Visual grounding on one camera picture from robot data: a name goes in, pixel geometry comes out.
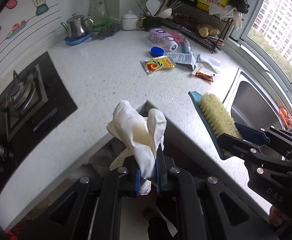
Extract yellow yeast packet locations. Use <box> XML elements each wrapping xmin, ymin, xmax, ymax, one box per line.
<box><xmin>141</xmin><ymin>56</ymin><xmax>176</xmax><ymax>74</ymax></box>

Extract black utensil holder cup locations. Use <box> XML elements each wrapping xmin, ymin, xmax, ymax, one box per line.
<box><xmin>136</xmin><ymin>15</ymin><xmax>162</xmax><ymax>31</ymax></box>

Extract orange sink sponge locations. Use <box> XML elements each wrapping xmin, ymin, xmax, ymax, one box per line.
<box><xmin>279</xmin><ymin>108</ymin><xmax>292</xmax><ymax>129</ymax></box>

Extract blue scrubbing brush yellow bristles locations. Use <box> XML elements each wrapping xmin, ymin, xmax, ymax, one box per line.
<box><xmin>188</xmin><ymin>91</ymin><xmax>242</xmax><ymax>160</ymax></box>

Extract red-brown snack wrapper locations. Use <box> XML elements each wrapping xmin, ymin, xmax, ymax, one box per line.
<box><xmin>195</xmin><ymin>71</ymin><xmax>214</xmax><ymax>82</ymax></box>

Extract white plastic spoon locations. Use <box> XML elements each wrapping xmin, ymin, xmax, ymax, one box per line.
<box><xmin>192</xmin><ymin>62</ymin><xmax>204</xmax><ymax>75</ymax></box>

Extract steel wire scourer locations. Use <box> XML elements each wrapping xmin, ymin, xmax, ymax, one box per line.
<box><xmin>91</xmin><ymin>23</ymin><xmax>122</xmax><ymax>40</ymax></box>

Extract black wire rack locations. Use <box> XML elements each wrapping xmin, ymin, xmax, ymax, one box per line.
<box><xmin>162</xmin><ymin>0</ymin><xmax>233</xmax><ymax>53</ymax></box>

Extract stainless steel sink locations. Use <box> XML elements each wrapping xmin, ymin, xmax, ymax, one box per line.
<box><xmin>223</xmin><ymin>69</ymin><xmax>285</xmax><ymax>129</ymax></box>

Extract blue foil wrapper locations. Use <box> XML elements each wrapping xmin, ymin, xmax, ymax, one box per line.
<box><xmin>180</xmin><ymin>40</ymin><xmax>194</xmax><ymax>55</ymax></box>

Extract white printed sachet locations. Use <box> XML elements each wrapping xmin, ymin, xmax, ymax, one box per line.
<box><xmin>165</xmin><ymin>52</ymin><xmax>196</xmax><ymax>70</ymax></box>

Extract ginger root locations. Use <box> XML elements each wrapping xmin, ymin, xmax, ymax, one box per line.
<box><xmin>198</xmin><ymin>25</ymin><xmax>220</xmax><ymax>37</ymax></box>

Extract green glass dish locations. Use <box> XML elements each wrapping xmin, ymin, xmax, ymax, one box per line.
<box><xmin>91</xmin><ymin>20</ymin><xmax>113</xmax><ymax>33</ymax></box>

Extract clear plastic bottle purple label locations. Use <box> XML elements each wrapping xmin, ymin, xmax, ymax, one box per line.
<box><xmin>149</xmin><ymin>28</ymin><xmax>179</xmax><ymax>52</ymax></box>

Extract steel teapot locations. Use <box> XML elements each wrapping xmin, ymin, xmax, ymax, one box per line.
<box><xmin>61</xmin><ymin>14</ymin><xmax>94</xmax><ymax>38</ymax></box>

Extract black gas stove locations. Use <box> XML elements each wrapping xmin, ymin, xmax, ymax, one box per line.
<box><xmin>0</xmin><ymin>53</ymin><xmax>77</xmax><ymax>193</ymax></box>

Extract blue saucer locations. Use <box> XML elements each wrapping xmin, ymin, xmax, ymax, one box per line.
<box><xmin>64</xmin><ymin>31</ymin><xmax>92</xmax><ymax>46</ymax></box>

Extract pink plastic wrapper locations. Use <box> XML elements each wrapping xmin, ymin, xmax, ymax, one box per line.
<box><xmin>170</xmin><ymin>30</ymin><xmax>185</xmax><ymax>45</ymax></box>

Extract blue round lid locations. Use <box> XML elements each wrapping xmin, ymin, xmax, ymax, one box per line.
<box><xmin>150</xmin><ymin>46</ymin><xmax>165</xmax><ymax>57</ymax></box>

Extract white plastic bag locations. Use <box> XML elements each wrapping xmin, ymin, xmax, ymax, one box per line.
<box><xmin>209</xmin><ymin>4</ymin><xmax>243</xmax><ymax>30</ymax></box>

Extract white rubber glove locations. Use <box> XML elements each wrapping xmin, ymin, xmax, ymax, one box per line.
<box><xmin>106</xmin><ymin>100</ymin><xmax>167</xmax><ymax>196</ymax></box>

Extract glass pitcher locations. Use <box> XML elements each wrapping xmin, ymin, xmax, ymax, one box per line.
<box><xmin>87</xmin><ymin>0</ymin><xmax>110</xmax><ymax>26</ymax></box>

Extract white enamel lidded pot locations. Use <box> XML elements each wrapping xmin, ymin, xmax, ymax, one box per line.
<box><xmin>121</xmin><ymin>10</ymin><xmax>139</xmax><ymax>31</ymax></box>

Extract right hand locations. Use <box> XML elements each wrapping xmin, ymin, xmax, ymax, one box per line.
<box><xmin>268</xmin><ymin>206</ymin><xmax>291</xmax><ymax>226</ymax></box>

